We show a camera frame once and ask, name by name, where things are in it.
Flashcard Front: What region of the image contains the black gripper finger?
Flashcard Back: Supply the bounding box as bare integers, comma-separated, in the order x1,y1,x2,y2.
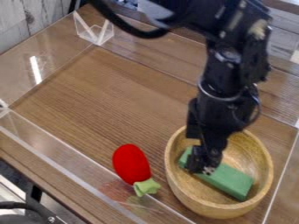
203,147,223,176
184,146,206,173

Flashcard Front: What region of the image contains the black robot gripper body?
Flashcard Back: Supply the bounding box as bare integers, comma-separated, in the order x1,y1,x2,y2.
186,84,260,150

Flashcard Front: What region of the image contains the green rectangular block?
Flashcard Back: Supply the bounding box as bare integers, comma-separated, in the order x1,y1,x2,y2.
178,146,256,202

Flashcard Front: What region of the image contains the brown wooden bowl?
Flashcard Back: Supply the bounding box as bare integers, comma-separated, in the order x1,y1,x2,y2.
164,128,274,220

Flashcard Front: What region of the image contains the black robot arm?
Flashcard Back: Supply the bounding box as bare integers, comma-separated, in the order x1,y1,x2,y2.
88,0,273,175

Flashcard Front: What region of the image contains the red plush radish toy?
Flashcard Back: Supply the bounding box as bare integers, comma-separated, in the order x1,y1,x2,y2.
112,143,162,197

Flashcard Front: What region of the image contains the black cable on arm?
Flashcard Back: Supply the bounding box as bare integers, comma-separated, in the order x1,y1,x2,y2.
232,87,263,130

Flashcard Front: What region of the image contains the clear acrylic corner bracket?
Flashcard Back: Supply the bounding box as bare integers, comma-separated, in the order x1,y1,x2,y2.
72,12,115,46

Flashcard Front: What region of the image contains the black stand with cable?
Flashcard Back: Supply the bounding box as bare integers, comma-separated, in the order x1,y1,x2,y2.
0,185,70,224

